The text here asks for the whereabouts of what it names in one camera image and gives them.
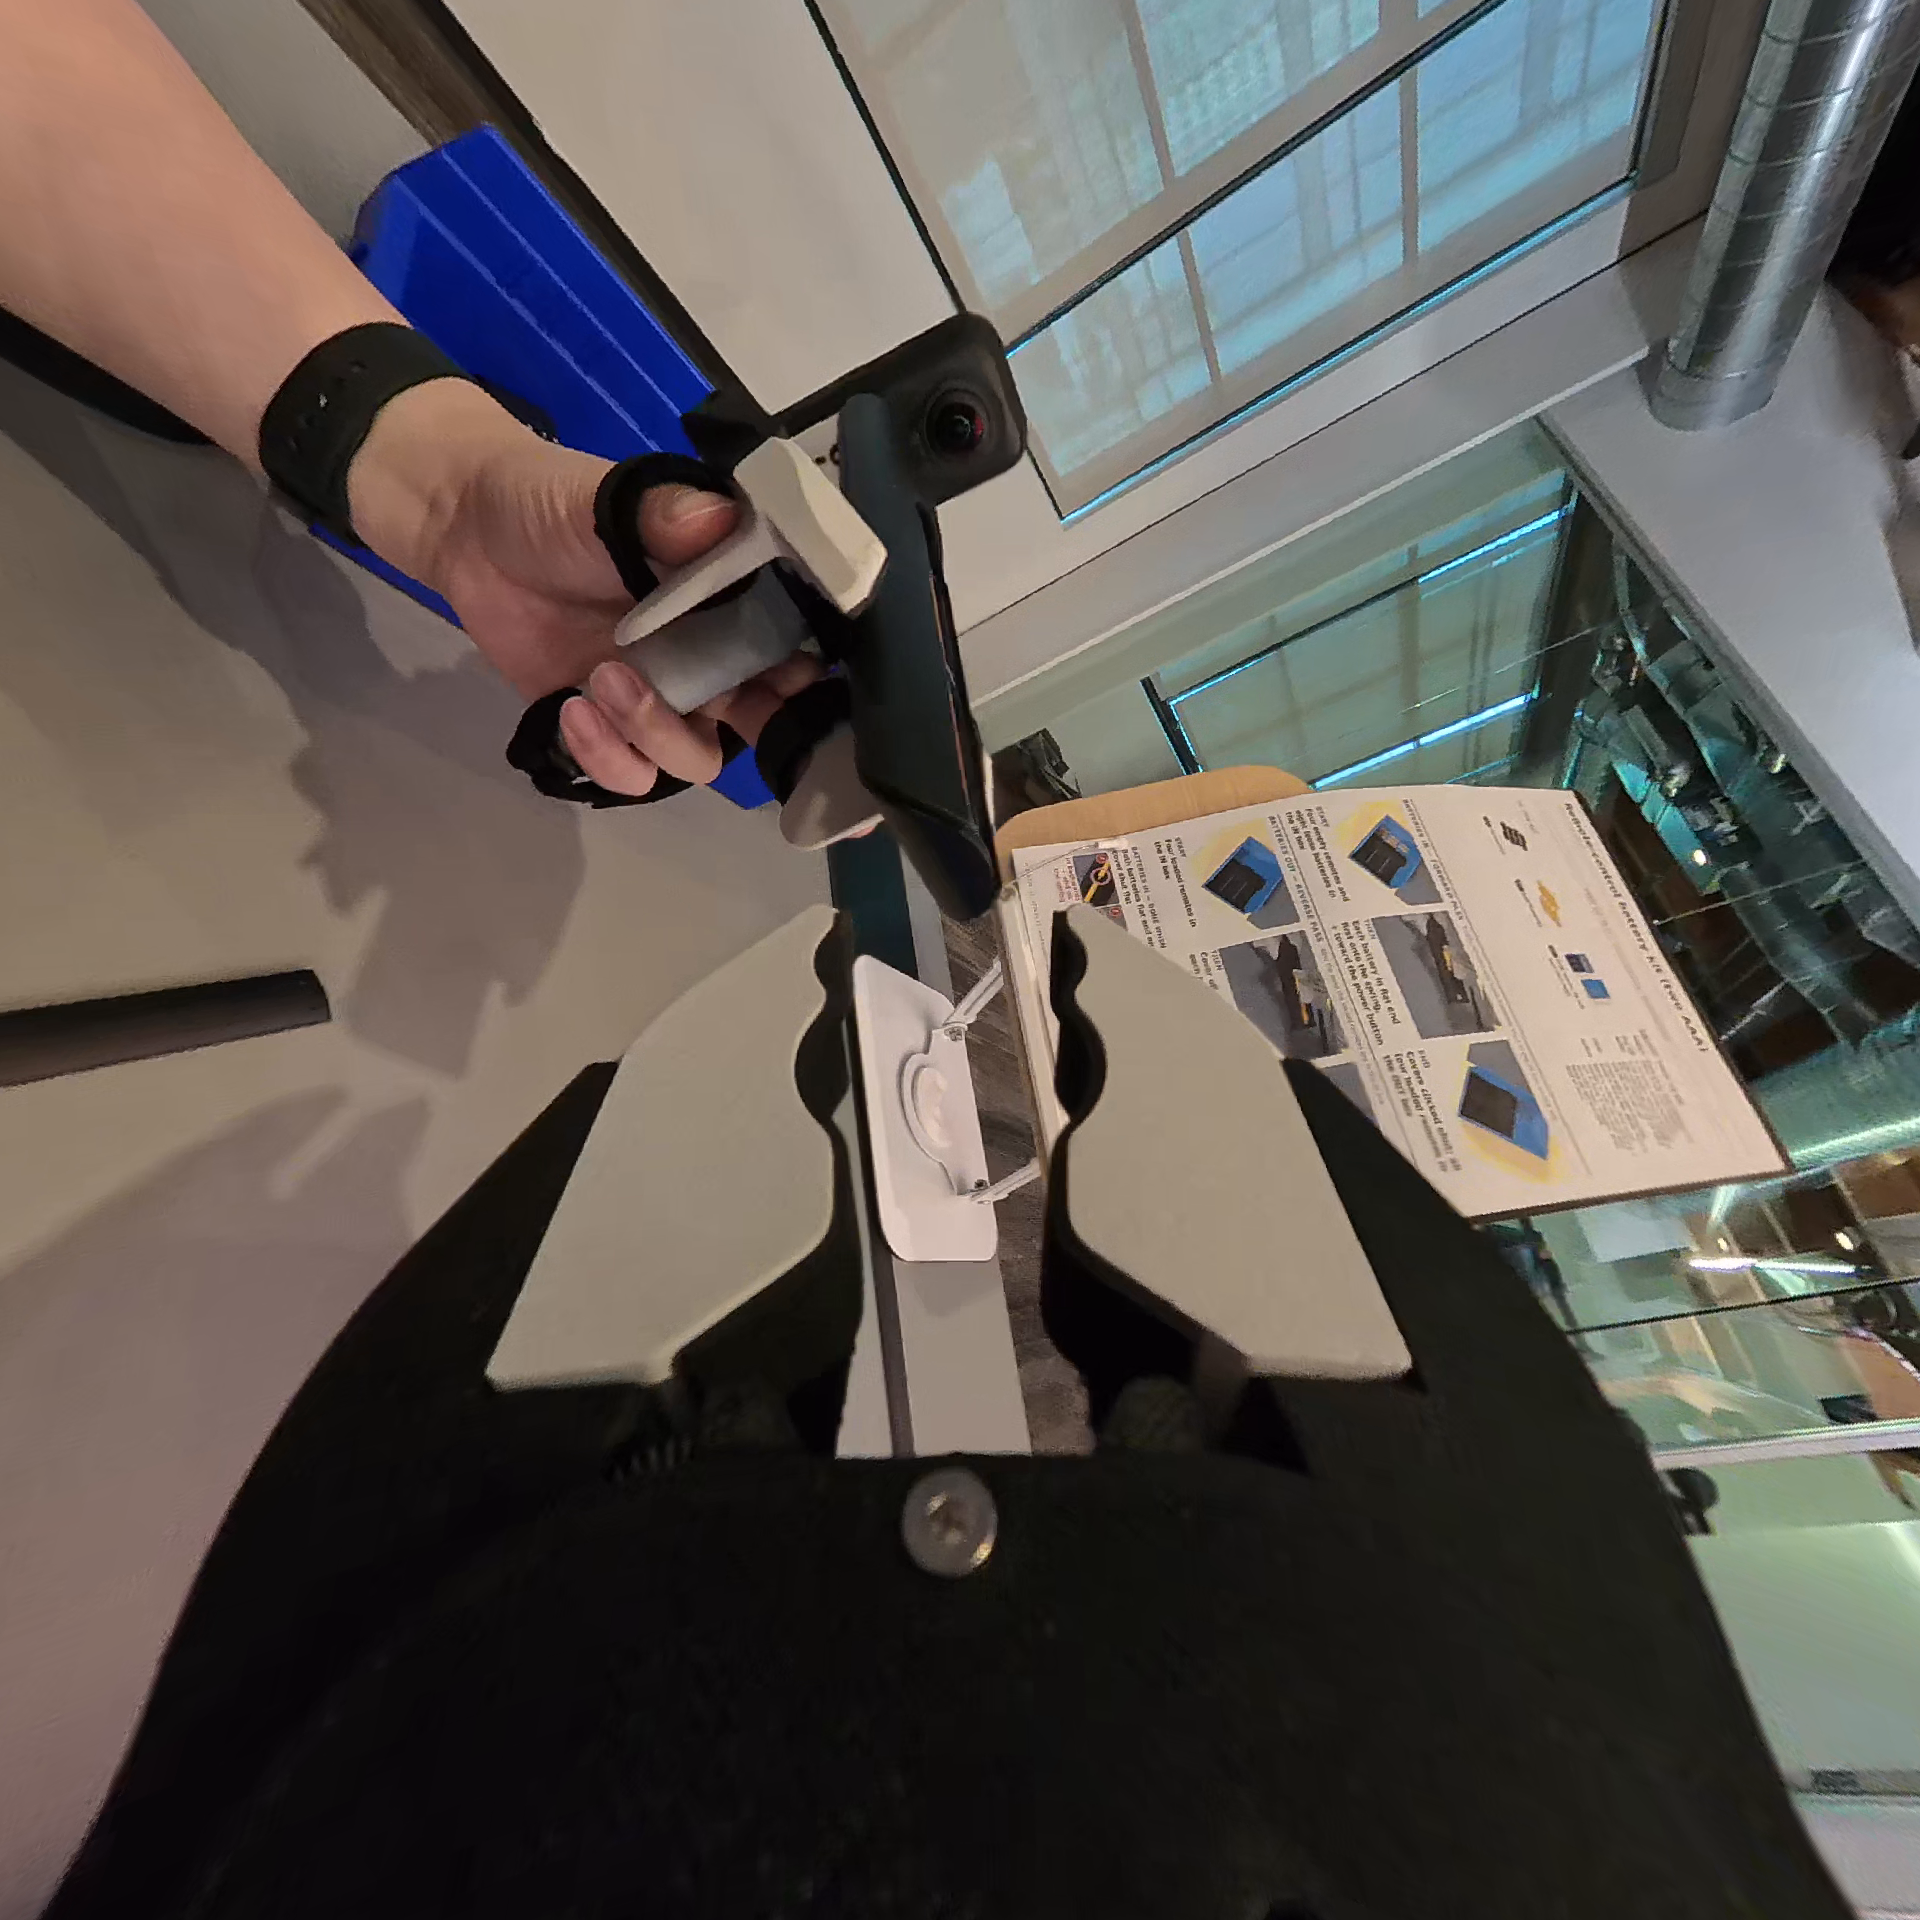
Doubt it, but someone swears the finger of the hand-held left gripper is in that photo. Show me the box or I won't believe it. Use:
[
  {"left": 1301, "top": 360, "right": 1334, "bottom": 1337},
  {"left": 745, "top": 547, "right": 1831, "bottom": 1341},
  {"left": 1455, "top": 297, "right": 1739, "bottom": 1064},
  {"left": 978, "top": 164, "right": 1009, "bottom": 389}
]
[
  {"left": 774, "top": 720, "right": 889, "bottom": 853},
  {"left": 731, "top": 439, "right": 889, "bottom": 616}
]

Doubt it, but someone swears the printed instruction sheet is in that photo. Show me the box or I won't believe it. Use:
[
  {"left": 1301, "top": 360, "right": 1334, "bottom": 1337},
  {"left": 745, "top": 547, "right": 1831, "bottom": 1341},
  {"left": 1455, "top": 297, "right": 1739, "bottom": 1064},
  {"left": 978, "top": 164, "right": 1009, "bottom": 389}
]
[{"left": 1009, "top": 783, "right": 1795, "bottom": 1221}]

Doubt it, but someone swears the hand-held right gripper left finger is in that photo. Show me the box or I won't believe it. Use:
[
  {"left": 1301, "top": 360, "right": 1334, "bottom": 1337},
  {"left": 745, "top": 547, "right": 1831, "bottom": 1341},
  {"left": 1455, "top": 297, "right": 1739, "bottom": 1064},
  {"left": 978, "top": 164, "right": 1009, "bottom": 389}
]
[{"left": 482, "top": 903, "right": 860, "bottom": 1390}]

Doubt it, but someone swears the silver spiral ventilation duct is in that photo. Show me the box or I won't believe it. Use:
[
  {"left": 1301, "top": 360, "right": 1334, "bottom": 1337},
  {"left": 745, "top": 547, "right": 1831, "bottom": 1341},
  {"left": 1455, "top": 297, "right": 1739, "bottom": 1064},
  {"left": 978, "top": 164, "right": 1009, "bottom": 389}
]
[{"left": 1641, "top": 0, "right": 1920, "bottom": 430}]

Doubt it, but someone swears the black tube on table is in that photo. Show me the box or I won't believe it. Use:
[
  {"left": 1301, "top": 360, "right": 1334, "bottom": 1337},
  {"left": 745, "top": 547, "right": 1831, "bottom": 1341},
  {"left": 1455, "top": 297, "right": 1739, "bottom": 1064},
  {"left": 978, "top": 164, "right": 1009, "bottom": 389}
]
[{"left": 0, "top": 969, "right": 332, "bottom": 1088}]

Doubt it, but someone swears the large white framed window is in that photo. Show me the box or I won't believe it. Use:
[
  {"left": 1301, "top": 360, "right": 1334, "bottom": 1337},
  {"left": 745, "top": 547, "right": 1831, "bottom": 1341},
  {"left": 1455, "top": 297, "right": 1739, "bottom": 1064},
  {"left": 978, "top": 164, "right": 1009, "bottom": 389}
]
[{"left": 809, "top": 0, "right": 1667, "bottom": 519}]

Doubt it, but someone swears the dark framed glass window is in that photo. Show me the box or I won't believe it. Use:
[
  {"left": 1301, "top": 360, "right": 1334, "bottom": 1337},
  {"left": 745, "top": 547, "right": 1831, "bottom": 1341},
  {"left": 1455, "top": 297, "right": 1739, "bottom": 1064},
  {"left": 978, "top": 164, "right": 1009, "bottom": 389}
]
[{"left": 1147, "top": 470, "right": 1577, "bottom": 788}]

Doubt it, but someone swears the person's left hand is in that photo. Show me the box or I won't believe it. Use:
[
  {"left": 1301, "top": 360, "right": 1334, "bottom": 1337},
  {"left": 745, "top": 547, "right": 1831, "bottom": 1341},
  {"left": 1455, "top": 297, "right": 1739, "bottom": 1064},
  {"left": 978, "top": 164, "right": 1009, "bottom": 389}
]
[{"left": 345, "top": 382, "right": 834, "bottom": 798}]

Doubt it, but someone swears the person's left forearm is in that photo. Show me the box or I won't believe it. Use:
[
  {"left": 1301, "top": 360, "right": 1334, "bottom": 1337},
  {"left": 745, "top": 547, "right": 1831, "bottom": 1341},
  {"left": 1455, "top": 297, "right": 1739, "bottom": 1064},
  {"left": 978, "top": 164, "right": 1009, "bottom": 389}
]
[{"left": 0, "top": 0, "right": 413, "bottom": 460}]

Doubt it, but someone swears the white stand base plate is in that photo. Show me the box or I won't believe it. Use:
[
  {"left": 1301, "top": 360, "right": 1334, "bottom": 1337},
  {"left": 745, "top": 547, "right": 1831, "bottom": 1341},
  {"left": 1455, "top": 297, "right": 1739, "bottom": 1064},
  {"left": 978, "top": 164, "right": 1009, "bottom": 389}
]
[{"left": 847, "top": 953, "right": 1004, "bottom": 1264}]

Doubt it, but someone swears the blue plastic bin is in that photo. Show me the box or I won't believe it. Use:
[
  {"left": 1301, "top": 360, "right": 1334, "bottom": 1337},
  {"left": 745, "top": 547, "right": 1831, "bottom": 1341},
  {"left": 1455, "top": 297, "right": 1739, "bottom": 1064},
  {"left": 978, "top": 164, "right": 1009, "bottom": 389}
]
[{"left": 307, "top": 123, "right": 778, "bottom": 815}]

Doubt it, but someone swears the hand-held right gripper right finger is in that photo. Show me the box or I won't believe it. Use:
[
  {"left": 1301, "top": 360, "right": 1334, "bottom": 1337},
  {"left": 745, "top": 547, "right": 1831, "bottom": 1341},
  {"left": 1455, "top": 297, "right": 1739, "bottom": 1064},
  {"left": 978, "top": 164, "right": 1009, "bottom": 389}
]
[{"left": 1043, "top": 903, "right": 1414, "bottom": 1382}]

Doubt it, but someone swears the black cylindrical tube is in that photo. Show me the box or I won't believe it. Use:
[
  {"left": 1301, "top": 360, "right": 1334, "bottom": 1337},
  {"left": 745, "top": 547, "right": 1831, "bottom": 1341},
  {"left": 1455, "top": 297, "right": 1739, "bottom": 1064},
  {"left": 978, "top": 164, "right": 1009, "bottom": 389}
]
[{"left": 834, "top": 392, "right": 1004, "bottom": 921}]

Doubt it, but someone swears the black watch band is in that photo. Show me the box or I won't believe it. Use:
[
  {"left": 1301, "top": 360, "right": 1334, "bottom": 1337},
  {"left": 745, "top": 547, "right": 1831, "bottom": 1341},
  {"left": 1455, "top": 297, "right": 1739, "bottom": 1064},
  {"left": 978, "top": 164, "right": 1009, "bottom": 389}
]
[{"left": 258, "top": 321, "right": 479, "bottom": 539}]

